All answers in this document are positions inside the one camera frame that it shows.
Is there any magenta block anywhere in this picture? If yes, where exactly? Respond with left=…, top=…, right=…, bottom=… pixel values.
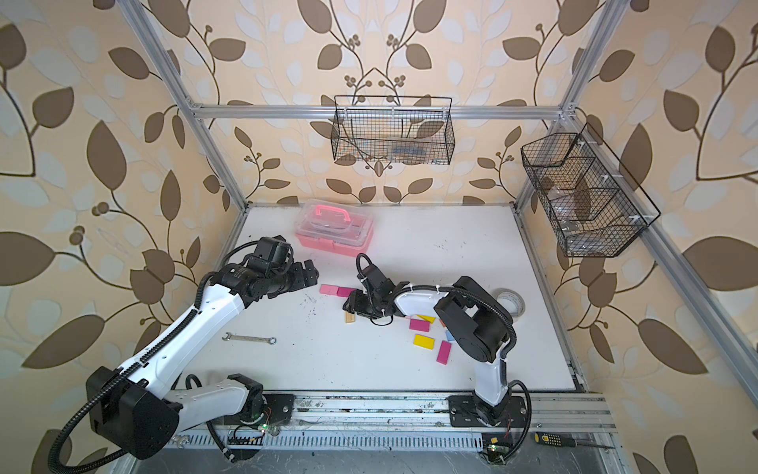
left=436, top=341, right=452, bottom=365
left=337, top=286, right=355, bottom=298
left=409, top=319, right=430, bottom=333

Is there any light pink block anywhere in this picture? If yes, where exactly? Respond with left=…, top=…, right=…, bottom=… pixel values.
left=319, top=284, right=339, bottom=296

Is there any pink plastic toolbox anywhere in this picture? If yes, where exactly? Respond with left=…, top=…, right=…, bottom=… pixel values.
left=294, top=201, right=374, bottom=257

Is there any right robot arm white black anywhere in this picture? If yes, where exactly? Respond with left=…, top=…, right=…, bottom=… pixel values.
left=343, top=276, right=532, bottom=428

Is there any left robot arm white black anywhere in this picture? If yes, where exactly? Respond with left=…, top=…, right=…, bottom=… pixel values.
left=47, top=260, right=319, bottom=473

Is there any yellow block upper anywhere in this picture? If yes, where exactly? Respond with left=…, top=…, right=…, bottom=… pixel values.
left=416, top=315, right=436, bottom=324

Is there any yellow block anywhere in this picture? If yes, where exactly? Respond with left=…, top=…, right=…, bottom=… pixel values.
left=416, top=315, right=436, bottom=324
left=413, top=334, right=435, bottom=351

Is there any yellow block lower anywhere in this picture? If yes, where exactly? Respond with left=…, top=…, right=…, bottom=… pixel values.
left=413, top=334, right=435, bottom=351

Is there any small silver wrench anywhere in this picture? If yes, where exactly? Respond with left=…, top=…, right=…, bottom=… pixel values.
left=222, top=332, right=278, bottom=346

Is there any white tape roll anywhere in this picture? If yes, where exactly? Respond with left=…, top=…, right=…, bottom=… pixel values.
left=495, top=288, right=526, bottom=321

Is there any yellow black screwdriver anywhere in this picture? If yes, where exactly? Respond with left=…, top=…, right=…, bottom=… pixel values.
left=534, top=432, right=613, bottom=450

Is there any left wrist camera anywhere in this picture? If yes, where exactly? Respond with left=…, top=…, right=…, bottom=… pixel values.
left=248, top=236, right=291, bottom=274

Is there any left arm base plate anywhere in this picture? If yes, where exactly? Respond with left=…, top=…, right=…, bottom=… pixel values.
left=253, top=393, right=295, bottom=428

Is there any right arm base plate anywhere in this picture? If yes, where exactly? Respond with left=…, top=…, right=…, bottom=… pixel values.
left=447, top=395, right=529, bottom=430

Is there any back wire basket black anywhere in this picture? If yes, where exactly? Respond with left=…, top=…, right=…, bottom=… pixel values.
left=329, top=94, right=456, bottom=165

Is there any wire basket black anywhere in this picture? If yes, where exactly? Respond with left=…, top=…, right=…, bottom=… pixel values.
left=329, top=94, right=456, bottom=165
left=520, top=124, right=661, bottom=258

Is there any right wire basket black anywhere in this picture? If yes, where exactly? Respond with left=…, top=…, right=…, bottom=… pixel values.
left=520, top=124, right=661, bottom=258

